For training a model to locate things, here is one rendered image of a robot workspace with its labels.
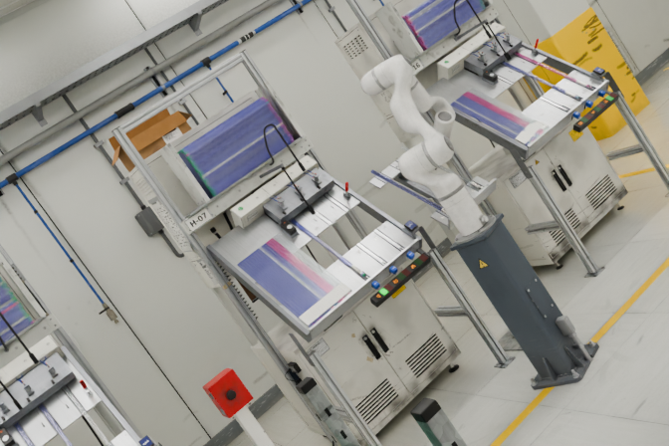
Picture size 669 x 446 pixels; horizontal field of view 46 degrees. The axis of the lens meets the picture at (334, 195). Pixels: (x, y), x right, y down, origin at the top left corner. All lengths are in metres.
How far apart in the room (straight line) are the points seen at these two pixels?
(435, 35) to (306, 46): 1.57
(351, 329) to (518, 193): 1.21
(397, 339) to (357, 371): 0.26
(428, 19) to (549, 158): 1.01
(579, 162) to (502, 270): 1.53
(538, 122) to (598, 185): 0.71
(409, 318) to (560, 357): 0.85
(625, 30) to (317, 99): 3.11
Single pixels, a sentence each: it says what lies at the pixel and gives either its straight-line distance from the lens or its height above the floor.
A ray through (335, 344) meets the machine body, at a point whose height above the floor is 0.51.
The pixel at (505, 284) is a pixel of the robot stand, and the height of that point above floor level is 0.47.
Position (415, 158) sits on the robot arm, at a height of 1.09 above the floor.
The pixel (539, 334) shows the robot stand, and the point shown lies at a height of 0.22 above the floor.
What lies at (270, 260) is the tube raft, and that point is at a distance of 3.55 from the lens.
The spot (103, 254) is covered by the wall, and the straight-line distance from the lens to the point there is 5.07.
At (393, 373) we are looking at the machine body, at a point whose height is 0.22.
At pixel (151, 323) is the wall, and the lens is 5.10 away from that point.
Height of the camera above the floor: 1.50
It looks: 7 degrees down
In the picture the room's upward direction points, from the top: 34 degrees counter-clockwise
